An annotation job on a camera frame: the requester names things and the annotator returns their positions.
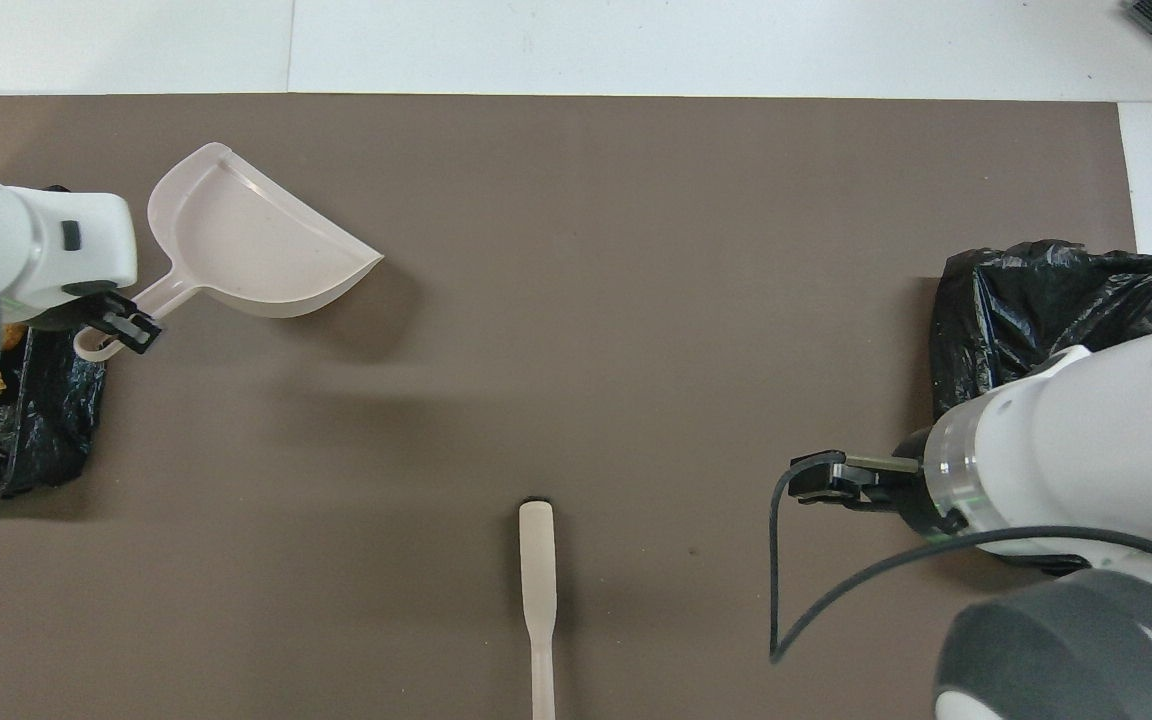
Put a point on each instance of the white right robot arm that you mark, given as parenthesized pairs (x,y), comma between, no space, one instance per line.
(1086,450)

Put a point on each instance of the beige plastic dustpan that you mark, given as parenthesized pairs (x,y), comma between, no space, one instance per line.
(256,240)

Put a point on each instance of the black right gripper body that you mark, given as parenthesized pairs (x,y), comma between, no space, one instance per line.
(926,490)

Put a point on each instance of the brown table mat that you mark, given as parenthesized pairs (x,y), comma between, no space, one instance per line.
(536,350)

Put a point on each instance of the brown nugget shaped foam piece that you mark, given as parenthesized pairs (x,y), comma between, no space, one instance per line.
(10,335)

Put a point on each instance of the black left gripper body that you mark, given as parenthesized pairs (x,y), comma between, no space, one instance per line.
(76,305)

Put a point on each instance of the beige hand brush black bristles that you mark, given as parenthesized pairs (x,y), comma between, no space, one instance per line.
(537,570)

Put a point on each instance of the bin lined with black bag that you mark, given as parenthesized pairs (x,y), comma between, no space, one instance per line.
(1026,300)
(46,410)

